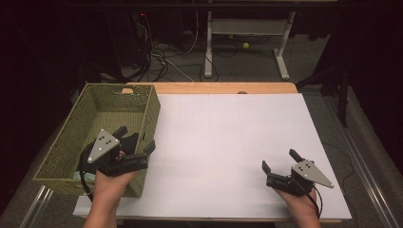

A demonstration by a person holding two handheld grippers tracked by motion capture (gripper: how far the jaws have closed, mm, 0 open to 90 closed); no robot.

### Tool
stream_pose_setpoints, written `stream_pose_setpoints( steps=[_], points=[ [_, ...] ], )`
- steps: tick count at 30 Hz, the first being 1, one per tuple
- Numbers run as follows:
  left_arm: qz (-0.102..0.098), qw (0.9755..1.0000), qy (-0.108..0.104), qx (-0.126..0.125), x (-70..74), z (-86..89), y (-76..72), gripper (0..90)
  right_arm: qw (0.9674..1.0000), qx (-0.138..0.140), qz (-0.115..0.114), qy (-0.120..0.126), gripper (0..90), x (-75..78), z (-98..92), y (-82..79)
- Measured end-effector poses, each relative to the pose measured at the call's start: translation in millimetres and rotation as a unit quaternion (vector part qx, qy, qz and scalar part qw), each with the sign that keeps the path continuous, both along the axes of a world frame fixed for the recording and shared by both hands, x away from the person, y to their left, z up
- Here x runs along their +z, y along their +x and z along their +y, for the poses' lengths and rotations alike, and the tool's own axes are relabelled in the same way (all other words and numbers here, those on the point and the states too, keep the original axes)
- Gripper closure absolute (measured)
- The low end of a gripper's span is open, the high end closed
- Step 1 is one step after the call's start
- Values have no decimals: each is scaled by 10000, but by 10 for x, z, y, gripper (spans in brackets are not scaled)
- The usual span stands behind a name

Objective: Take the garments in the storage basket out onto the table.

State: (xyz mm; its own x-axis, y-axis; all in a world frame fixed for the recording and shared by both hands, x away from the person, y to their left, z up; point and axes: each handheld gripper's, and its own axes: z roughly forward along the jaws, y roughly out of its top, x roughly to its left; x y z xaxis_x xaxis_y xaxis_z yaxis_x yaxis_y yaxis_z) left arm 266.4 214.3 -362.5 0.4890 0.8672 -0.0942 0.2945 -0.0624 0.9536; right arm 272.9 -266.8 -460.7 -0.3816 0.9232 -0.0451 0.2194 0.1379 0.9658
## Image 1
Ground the white metal desk frame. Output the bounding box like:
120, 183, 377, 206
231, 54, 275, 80
203, 10, 297, 81

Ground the person's right hand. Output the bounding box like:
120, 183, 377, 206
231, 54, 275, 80
274, 187, 321, 219

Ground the green woven basket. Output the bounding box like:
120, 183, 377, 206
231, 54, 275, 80
32, 83, 162, 198

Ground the black equipment with red light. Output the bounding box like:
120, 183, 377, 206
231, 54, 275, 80
126, 9, 151, 69

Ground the hand-held gripper cable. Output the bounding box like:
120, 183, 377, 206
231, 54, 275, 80
297, 180, 323, 219
78, 146, 96, 202

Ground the long aluminium floor rail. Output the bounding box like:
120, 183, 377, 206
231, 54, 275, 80
322, 94, 400, 228

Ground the short aluminium floor rail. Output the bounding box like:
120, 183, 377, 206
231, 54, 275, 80
19, 185, 54, 228

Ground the black metal stand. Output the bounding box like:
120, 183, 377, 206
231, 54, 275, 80
296, 56, 351, 127

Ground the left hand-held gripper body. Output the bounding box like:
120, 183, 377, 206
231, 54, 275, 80
87, 128, 150, 178

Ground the bundle of floor cables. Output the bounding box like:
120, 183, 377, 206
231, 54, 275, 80
132, 12, 220, 84

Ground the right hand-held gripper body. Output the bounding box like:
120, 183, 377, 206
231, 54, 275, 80
265, 160, 335, 197

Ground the left hand-held gripper cable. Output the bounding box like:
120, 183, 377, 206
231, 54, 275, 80
78, 146, 96, 202

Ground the right hand-held gripper cable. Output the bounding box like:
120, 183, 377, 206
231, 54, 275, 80
297, 180, 323, 219

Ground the person's left hand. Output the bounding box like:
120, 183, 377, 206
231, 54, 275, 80
93, 170, 139, 199

